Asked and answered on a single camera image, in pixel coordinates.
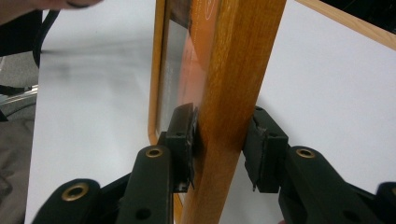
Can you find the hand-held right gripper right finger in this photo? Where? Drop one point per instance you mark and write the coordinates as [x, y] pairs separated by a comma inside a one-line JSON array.
[[305, 186]]

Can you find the wooden photo frame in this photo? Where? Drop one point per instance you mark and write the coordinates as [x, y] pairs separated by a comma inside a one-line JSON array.
[[236, 62]]

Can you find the white table mat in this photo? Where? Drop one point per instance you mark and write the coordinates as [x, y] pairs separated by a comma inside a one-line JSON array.
[[93, 124]]

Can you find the metal floor rail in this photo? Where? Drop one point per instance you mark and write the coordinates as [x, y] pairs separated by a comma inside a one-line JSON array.
[[18, 96]]

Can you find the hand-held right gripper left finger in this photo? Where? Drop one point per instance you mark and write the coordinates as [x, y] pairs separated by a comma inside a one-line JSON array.
[[149, 186]]

